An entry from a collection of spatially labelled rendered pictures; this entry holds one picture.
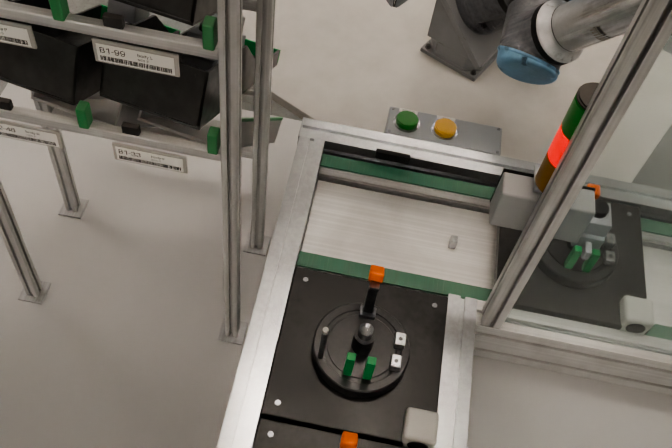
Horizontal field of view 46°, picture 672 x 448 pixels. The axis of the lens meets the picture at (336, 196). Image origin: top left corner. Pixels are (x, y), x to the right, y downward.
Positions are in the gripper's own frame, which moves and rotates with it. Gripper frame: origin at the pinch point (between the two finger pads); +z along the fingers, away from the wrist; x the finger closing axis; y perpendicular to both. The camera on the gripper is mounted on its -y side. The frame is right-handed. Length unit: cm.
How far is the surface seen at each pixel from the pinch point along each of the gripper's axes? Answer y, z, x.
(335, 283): -35.0, 26.3, 0.5
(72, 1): 118, 123, 116
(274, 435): -60, 26, 5
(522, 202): -33.4, 0.2, -20.8
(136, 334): -45, 37, 30
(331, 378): -51, 24, -2
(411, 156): -6.2, 27.3, -8.2
